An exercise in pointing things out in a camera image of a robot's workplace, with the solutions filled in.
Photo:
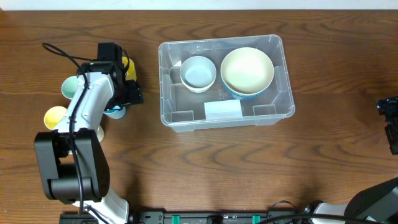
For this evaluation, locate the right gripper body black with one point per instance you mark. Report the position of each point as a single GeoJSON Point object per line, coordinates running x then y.
{"type": "Point", "coordinates": [389, 116]}

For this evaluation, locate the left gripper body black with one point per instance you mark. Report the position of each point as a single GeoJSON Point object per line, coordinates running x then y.
{"type": "Point", "coordinates": [134, 94]}

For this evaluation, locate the small white bowl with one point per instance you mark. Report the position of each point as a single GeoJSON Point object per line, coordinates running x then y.
{"type": "Point", "coordinates": [197, 89]}

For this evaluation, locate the light grey-blue bowl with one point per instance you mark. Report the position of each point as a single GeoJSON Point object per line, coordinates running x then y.
{"type": "Point", "coordinates": [198, 71]}

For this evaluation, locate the clear plastic storage bin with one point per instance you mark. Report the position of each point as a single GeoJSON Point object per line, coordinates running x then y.
{"type": "Point", "coordinates": [183, 110]}

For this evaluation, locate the large beige bowl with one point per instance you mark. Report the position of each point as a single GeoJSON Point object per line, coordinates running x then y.
{"type": "Point", "coordinates": [247, 70]}

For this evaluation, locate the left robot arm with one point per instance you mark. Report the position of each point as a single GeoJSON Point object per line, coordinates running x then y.
{"type": "Point", "coordinates": [72, 164]}

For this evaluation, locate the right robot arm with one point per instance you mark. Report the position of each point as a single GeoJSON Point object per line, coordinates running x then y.
{"type": "Point", "coordinates": [376, 204]}

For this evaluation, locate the yellow plastic cup upper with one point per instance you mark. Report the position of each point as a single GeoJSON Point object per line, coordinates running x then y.
{"type": "Point", "coordinates": [131, 72]}

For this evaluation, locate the yellow plastic cup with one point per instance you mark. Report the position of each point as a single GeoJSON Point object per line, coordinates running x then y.
{"type": "Point", "coordinates": [53, 116]}
{"type": "Point", "coordinates": [131, 72]}

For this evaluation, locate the blue plastic cup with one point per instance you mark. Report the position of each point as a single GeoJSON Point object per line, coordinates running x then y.
{"type": "Point", "coordinates": [116, 112]}

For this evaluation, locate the pale white-green plastic cup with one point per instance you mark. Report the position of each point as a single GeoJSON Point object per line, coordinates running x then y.
{"type": "Point", "coordinates": [100, 133]}

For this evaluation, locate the green plastic cup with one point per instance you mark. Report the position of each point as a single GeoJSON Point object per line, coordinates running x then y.
{"type": "Point", "coordinates": [69, 87]}

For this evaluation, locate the yellow plastic cup lower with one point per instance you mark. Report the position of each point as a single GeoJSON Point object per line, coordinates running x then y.
{"type": "Point", "coordinates": [53, 116]}

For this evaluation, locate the white label on bin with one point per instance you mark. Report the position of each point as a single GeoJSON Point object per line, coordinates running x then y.
{"type": "Point", "coordinates": [227, 109]}

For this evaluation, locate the silver camera on left gripper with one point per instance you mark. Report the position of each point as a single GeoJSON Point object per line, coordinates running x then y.
{"type": "Point", "coordinates": [109, 51]}

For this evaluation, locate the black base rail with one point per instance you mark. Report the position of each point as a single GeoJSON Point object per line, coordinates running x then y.
{"type": "Point", "coordinates": [157, 217]}

